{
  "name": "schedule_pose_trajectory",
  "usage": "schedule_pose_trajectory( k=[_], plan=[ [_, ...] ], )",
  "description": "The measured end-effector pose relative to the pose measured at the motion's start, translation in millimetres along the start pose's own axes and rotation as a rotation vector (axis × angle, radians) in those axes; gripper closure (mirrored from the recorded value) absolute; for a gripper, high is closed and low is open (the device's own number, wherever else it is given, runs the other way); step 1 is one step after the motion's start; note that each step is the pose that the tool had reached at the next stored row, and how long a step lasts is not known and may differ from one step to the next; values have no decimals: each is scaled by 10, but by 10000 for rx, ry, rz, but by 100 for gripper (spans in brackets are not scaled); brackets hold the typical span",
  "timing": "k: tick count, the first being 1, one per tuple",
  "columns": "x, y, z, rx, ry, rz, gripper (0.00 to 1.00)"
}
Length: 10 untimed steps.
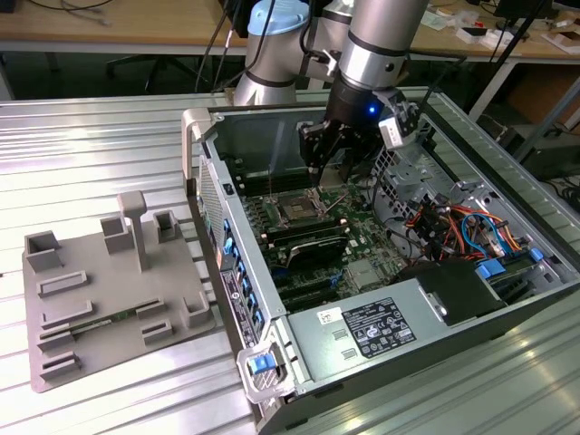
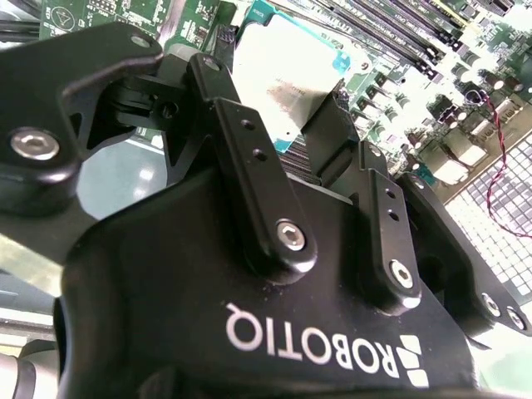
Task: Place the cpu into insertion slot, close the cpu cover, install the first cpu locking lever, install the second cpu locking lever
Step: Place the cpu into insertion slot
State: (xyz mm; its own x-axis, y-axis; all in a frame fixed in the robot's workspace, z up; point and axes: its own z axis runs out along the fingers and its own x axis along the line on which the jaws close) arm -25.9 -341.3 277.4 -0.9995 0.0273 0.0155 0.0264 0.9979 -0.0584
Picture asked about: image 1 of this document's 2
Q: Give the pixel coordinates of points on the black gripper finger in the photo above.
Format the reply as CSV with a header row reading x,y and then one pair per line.
x,y
350,163
315,145

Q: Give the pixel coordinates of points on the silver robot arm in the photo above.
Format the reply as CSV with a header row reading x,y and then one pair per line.
x,y
380,41

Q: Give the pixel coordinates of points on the CPU socket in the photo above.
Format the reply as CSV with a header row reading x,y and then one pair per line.
x,y
294,209

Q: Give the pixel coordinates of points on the black RAM slot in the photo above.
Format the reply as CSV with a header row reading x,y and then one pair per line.
x,y
254,188
254,176
254,184
254,180

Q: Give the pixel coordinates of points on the black expansion slot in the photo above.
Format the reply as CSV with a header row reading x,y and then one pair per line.
x,y
312,296
308,283

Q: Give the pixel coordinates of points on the metal drive cage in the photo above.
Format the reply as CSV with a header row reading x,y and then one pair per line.
x,y
408,176

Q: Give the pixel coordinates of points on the green motherboard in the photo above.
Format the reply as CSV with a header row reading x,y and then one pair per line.
x,y
362,235

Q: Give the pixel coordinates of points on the black graphics card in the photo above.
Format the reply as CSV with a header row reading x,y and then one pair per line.
x,y
317,254

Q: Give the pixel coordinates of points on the silver chipset heatsink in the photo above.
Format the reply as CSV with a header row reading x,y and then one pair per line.
x,y
366,274

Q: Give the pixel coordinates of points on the white sticker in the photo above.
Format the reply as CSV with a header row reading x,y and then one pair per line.
x,y
330,315

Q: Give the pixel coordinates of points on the white box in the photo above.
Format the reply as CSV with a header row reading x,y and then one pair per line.
x,y
491,38

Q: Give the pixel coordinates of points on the black power supply label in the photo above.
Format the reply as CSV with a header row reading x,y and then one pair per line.
x,y
378,328

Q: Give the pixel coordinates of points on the blue disk carrier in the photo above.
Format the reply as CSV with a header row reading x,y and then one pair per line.
x,y
491,268

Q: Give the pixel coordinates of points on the grey power supply unit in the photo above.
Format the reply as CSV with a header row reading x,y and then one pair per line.
x,y
317,349

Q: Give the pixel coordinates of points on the small blue clip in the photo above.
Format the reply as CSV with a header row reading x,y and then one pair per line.
x,y
535,254

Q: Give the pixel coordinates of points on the black box under desk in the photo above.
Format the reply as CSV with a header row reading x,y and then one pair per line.
x,y
557,158

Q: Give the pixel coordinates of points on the open PC case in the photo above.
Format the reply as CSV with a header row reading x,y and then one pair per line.
x,y
453,353

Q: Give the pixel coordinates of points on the wooden desk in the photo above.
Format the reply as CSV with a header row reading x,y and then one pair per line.
x,y
136,22

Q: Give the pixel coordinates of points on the brown tray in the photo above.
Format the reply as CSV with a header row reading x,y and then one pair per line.
x,y
564,41

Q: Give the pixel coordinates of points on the blue case latch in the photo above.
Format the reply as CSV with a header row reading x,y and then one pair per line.
x,y
260,366

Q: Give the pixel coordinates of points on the grey parts rack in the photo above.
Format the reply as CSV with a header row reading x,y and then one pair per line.
x,y
113,281

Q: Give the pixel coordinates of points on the green RAM stick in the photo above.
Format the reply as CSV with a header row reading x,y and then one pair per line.
x,y
104,322

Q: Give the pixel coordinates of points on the black air duct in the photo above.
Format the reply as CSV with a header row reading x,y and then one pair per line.
x,y
457,285

